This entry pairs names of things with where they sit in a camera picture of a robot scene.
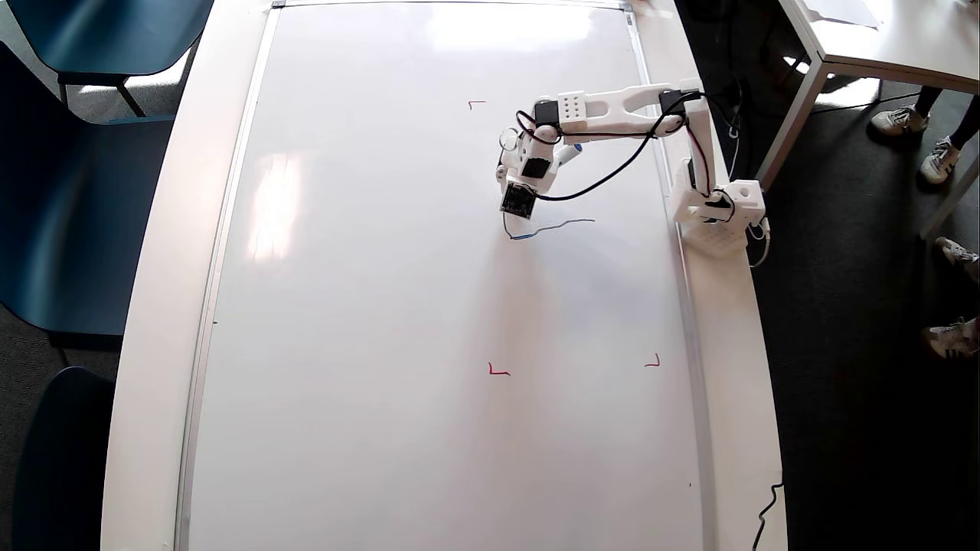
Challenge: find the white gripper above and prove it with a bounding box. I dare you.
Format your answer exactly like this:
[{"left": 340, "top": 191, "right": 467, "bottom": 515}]
[{"left": 495, "top": 128, "right": 575, "bottom": 197}]

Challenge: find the large white whiteboard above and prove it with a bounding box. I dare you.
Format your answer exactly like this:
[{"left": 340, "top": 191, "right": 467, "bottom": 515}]
[{"left": 175, "top": 0, "right": 717, "bottom": 551}]

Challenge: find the black trouser leg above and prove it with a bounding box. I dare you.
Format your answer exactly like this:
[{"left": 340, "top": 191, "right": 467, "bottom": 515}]
[
  {"left": 914, "top": 86, "right": 947, "bottom": 120},
  {"left": 949, "top": 96, "right": 980, "bottom": 151}
]

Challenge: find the white side table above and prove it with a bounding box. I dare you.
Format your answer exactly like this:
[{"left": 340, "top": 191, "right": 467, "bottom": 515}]
[{"left": 754, "top": 0, "right": 980, "bottom": 242}]

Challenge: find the blue chair with metal legs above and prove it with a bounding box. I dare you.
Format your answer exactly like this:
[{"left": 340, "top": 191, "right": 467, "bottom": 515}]
[{"left": 4, "top": 0, "right": 215, "bottom": 117}]

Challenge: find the white sneaker with black stripes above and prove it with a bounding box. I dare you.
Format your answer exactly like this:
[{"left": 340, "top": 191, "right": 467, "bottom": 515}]
[{"left": 922, "top": 318, "right": 980, "bottom": 361}]

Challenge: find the large blue chair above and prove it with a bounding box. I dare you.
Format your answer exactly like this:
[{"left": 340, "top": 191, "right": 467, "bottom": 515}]
[{"left": 0, "top": 42, "right": 177, "bottom": 353}]

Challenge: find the dark blue round chair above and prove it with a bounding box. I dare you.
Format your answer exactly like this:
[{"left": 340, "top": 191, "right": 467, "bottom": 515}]
[{"left": 11, "top": 366, "right": 117, "bottom": 551}]

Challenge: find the black wrist camera board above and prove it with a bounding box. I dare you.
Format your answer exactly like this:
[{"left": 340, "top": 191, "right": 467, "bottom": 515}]
[{"left": 499, "top": 182, "right": 537, "bottom": 220}]

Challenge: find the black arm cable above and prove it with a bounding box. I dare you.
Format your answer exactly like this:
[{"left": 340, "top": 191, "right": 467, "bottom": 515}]
[{"left": 514, "top": 90, "right": 737, "bottom": 223}]

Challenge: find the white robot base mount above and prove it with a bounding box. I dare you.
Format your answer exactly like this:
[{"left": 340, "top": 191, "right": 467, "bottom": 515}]
[{"left": 674, "top": 180, "right": 767, "bottom": 257}]

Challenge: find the thin white hanging cable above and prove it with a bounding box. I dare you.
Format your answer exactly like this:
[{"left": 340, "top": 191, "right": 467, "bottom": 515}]
[{"left": 723, "top": 75, "right": 743, "bottom": 181}]

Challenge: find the white base cable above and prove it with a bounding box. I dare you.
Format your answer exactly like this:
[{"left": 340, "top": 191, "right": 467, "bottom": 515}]
[{"left": 749, "top": 217, "right": 771, "bottom": 269}]

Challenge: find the black floor cable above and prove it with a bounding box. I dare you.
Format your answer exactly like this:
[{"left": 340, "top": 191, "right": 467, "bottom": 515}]
[{"left": 810, "top": 80, "right": 921, "bottom": 116}]

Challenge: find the black cable on table edge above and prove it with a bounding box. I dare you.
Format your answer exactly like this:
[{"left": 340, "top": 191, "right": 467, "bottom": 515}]
[{"left": 752, "top": 481, "right": 784, "bottom": 551}]

